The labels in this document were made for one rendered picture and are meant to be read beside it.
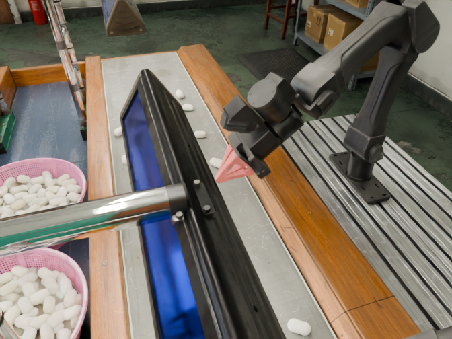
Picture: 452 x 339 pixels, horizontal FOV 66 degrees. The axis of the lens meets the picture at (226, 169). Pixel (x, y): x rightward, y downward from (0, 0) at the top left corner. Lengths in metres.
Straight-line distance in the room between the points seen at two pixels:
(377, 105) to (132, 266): 0.61
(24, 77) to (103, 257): 1.04
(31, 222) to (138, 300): 0.42
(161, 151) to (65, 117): 1.02
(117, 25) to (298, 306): 0.63
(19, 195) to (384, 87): 0.84
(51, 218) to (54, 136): 0.98
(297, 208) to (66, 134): 0.77
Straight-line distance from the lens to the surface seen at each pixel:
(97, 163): 0.89
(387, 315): 0.64
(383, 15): 0.76
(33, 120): 1.33
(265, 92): 0.61
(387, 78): 0.85
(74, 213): 0.24
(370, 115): 0.87
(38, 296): 0.70
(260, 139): 0.64
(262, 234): 0.71
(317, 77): 0.68
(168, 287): 0.24
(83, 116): 1.13
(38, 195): 0.89
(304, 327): 0.59
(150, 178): 0.31
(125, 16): 0.79
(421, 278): 0.85
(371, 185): 0.98
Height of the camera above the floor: 1.28
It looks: 39 degrees down
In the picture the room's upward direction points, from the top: straight up
